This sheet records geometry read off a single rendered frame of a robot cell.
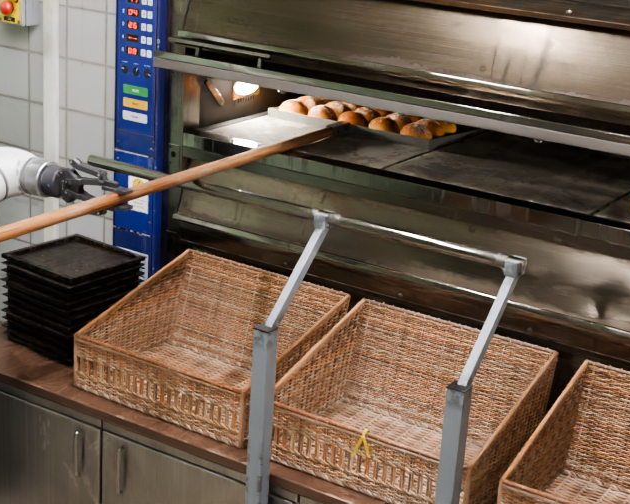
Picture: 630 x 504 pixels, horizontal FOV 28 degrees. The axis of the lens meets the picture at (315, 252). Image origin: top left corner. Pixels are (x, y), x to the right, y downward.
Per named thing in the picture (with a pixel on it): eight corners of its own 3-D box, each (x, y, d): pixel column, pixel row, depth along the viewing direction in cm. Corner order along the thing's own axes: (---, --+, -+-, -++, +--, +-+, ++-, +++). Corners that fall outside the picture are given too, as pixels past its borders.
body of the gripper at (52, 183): (62, 159, 296) (92, 167, 292) (62, 194, 299) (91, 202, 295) (39, 165, 290) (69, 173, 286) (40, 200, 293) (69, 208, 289)
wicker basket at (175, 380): (185, 335, 369) (188, 245, 360) (347, 388, 341) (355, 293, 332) (69, 387, 330) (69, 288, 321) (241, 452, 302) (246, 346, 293)
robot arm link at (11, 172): (51, 188, 304) (12, 208, 294) (5, 176, 312) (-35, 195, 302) (46, 147, 299) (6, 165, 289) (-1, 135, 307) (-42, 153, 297)
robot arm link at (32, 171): (47, 190, 303) (65, 195, 300) (20, 197, 295) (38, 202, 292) (47, 153, 300) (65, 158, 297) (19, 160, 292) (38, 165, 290)
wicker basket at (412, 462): (354, 390, 340) (362, 294, 331) (549, 452, 312) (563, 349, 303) (252, 456, 300) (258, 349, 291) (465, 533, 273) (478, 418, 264)
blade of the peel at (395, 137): (428, 149, 353) (429, 139, 352) (267, 116, 380) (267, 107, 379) (483, 128, 382) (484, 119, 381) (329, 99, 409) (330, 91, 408)
